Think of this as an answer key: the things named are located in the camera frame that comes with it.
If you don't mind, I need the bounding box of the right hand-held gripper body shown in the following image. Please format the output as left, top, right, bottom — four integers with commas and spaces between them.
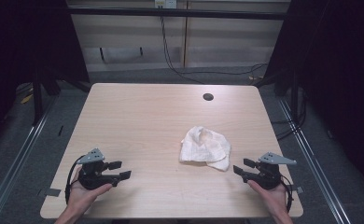
245, 151, 298, 190

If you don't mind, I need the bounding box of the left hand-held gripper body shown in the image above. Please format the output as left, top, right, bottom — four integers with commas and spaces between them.
76, 147, 122, 190

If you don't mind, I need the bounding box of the white towel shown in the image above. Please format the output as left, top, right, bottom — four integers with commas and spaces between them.
179, 125, 231, 172

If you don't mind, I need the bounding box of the person's left hand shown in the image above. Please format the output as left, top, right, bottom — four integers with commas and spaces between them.
66, 167, 113, 216

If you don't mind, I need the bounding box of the person's right hand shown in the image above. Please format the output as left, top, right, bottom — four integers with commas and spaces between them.
246, 179, 292, 217

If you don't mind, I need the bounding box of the black metal stand leg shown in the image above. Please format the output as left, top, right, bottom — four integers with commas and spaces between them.
32, 70, 45, 127

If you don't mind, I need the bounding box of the yellow floor scrap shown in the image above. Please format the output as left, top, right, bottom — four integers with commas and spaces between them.
20, 92, 35, 105

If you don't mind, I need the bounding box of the dark curtain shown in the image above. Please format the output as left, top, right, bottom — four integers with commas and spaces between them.
0, 0, 91, 153
263, 0, 364, 190

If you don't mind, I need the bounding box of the black horizontal metal bar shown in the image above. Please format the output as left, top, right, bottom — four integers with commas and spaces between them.
66, 7, 291, 21

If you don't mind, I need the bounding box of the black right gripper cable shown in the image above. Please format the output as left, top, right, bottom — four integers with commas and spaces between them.
279, 174, 295, 213

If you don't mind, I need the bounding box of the aluminium floor rail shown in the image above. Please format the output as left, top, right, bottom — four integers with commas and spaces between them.
0, 95, 59, 224
277, 98, 353, 224

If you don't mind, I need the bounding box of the black cable bundle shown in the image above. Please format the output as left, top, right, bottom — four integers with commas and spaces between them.
271, 88, 308, 142

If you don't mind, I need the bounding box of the black floor cable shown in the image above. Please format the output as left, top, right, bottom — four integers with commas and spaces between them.
176, 63, 269, 77

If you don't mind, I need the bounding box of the black hanging power cable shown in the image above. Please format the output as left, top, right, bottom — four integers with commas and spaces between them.
160, 15, 206, 85

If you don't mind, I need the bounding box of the white wall socket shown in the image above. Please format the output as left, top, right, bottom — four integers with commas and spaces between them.
154, 0, 178, 9

